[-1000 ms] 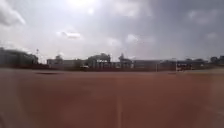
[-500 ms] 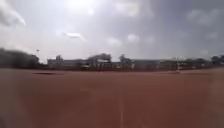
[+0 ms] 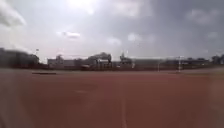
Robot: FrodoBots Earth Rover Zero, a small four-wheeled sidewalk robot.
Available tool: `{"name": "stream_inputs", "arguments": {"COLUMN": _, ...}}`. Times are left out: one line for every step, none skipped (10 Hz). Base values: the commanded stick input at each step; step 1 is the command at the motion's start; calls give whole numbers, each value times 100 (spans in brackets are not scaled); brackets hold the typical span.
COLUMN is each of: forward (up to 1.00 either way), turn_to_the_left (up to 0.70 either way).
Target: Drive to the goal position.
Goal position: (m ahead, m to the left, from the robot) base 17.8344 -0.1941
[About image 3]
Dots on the floodlight pole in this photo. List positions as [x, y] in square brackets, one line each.
[36, 52]

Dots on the pale low building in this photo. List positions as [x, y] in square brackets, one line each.
[65, 63]

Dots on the building with arched roof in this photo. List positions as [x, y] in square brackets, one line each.
[100, 59]

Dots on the dark building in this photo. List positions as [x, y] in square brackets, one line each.
[16, 59]

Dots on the white goal post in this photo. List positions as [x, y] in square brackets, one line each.
[179, 64]

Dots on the row of trees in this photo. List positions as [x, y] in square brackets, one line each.
[218, 60]

